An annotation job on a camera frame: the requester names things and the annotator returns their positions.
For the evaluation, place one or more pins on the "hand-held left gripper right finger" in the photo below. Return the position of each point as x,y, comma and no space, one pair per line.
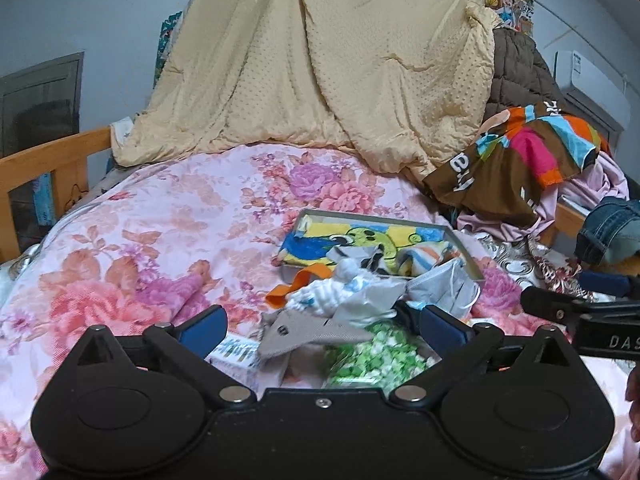
444,329

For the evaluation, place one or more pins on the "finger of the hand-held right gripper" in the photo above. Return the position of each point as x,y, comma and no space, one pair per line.
547,305
607,284

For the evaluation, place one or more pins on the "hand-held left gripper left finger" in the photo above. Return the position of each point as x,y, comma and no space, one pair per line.
202,329

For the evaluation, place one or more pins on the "grey face mask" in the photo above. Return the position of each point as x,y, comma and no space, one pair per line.
435,287

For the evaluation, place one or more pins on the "grey tray with cartoon cloth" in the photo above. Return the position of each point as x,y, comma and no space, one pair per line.
462,250

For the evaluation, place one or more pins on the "white knitted sock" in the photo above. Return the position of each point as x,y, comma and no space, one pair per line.
325,295

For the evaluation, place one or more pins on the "person's right hand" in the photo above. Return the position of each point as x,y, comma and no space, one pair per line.
635,400

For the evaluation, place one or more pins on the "white medicine box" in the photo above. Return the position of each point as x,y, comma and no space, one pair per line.
235,352

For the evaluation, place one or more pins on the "blue jeans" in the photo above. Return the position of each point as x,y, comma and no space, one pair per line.
610,230

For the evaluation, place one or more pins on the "white gold patterned cloth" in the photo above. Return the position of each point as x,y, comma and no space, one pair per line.
515,255

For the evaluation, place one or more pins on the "jar of green paper stars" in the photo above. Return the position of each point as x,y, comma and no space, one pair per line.
370,360

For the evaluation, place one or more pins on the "pink floral quilt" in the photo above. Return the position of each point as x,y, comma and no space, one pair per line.
125,240

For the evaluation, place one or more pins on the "colourful striped brown towel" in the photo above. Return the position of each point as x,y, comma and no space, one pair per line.
500,170

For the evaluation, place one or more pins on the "white air conditioner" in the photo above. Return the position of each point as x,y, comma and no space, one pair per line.
590,75

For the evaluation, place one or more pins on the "white pillow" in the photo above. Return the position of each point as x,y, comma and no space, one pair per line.
122,132

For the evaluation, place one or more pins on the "brown quilted jacket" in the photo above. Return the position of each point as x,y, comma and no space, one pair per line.
520,70

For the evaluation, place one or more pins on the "beige dotted blanket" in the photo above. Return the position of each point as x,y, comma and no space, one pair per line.
300,60

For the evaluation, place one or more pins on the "teal wall poster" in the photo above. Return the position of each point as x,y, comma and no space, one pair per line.
170,35

